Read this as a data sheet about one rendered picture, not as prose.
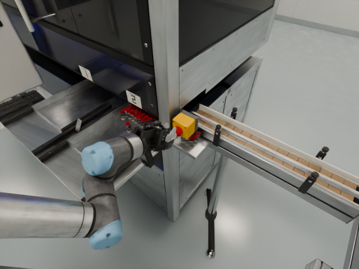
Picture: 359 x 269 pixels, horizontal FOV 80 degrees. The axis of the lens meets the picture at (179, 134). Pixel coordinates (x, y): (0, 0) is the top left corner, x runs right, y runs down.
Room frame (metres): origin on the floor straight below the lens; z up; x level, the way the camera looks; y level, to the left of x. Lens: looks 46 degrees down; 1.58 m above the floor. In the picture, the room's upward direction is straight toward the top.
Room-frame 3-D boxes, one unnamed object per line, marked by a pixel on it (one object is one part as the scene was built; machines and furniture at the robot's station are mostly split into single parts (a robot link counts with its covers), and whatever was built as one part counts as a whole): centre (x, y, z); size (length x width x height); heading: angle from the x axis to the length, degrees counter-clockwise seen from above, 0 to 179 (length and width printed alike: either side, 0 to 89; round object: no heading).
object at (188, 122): (0.61, -0.02, 1.00); 0.08 x 0.07 x 0.07; 142
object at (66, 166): (0.72, 0.43, 0.87); 0.70 x 0.48 x 0.02; 52
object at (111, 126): (0.65, 0.26, 0.90); 0.34 x 0.26 x 0.04; 141
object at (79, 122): (0.65, 0.48, 0.91); 0.14 x 0.03 x 0.06; 141
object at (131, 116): (0.74, 0.19, 0.91); 0.18 x 0.02 x 0.05; 51
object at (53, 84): (1.27, 0.87, 0.73); 1.98 x 0.01 x 0.25; 52
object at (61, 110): (0.88, 0.52, 0.90); 0.34 x 0.26 x 0.04; 142
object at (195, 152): (0.63, -0.06, 0.87); 0.14 x 0.13 x 0.02; 142
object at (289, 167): (0.54, -0.33, 0.92); 0.69 x 0.16 x 0.16; 52
